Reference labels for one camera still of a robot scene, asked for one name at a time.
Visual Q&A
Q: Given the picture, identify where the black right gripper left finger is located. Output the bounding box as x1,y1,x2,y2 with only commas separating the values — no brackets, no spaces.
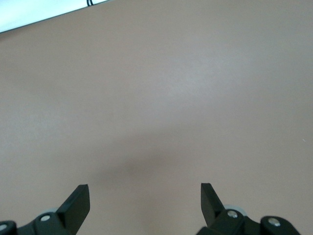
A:
0,185,91,235

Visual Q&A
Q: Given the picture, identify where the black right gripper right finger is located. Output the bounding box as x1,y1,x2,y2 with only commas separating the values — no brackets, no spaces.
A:
195,183,300,235

